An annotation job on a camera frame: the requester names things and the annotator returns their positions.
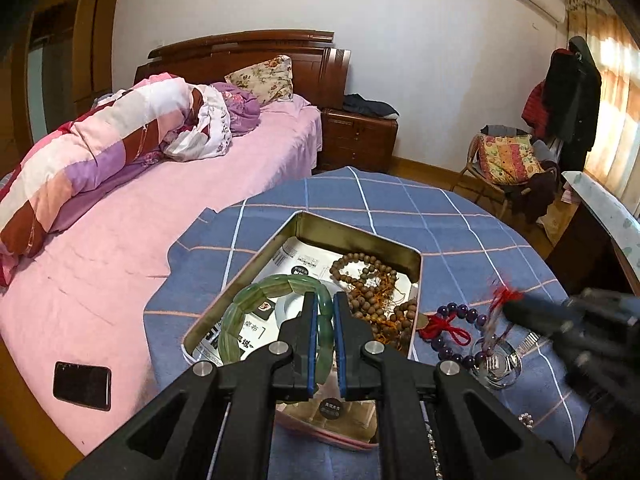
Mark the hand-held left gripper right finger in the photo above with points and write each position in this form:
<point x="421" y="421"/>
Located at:
<point x="341" y="345"/>

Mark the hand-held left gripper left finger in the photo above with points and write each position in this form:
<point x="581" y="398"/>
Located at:
<point x="311" y="345"/>

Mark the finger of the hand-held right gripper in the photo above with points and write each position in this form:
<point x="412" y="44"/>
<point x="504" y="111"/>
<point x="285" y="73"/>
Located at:
<point x="535" y="312"/>

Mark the metal tin box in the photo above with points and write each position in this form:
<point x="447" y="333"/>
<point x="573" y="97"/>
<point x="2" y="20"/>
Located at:
<point x="250" y="270"/>

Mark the white bangle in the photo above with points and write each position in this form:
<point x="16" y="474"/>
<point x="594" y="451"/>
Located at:
<point x="287" y="310"/>

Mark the clear bag with black label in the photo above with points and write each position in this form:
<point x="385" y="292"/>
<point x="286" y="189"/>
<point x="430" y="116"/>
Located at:
<point x="345" y="417"/>

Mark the printed paper sheet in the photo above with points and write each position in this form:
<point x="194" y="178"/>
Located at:
<point x="295" y="260"/>

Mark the desk with patterned cover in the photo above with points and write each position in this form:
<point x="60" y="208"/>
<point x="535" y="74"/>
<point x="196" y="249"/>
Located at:
<point x="605" y="220"/>

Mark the dark garment on chair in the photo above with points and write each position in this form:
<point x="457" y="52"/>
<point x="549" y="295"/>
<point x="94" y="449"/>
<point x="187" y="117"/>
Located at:
<point x="537" y="192"/>

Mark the blue checked cloth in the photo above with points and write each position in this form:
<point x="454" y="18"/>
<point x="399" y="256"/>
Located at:
<point x="440" y="220"/>

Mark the floral patchwork cushion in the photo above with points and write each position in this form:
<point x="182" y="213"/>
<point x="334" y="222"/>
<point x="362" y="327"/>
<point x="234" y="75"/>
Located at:
<point x="507" y="160"/>

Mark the wooden chair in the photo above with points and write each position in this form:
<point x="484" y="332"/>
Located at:
<point x="472" y="165"/>

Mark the hanging red garment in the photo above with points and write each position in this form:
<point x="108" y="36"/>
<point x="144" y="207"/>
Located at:
<point x="534" y="107"/>

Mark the wooden nightstand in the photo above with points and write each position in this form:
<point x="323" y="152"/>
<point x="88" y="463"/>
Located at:
<point x="357" y="140"/>

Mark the bed with pink sheet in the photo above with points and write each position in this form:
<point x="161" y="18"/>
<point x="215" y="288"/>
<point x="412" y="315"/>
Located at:
<point x="125" y="240"/>

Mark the hanging dark coat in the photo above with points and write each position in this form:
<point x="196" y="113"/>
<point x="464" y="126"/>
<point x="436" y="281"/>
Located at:
<point x="572" y="100"/>

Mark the yellow patterned curtain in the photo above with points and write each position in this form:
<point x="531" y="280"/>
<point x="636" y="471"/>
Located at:
<point x="617" y="110"/>

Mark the black smartphone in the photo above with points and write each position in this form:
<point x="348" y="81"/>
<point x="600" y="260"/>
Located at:
<point x="82" y="386"/>

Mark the dark folded clothes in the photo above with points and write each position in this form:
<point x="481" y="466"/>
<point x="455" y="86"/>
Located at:
<point x="370" y="106"/>

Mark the purple blanket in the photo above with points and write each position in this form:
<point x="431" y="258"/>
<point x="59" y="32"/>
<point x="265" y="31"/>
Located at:
<point x="242" y="107"/>

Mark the floral pillow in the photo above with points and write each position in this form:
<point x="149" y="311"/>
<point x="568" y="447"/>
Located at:
<point x="262" y="77"/>

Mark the pink striped quilt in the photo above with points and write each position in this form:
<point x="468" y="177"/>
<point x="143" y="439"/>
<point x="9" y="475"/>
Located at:
<point x="100" y="140"/>

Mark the wooden headboard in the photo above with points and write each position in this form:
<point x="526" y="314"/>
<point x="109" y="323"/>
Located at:
<point x="240" y="52"/>

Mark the wooden wardrobe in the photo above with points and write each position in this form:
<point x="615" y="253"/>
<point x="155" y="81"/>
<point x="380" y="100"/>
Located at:
<point x="95" y="35"/>

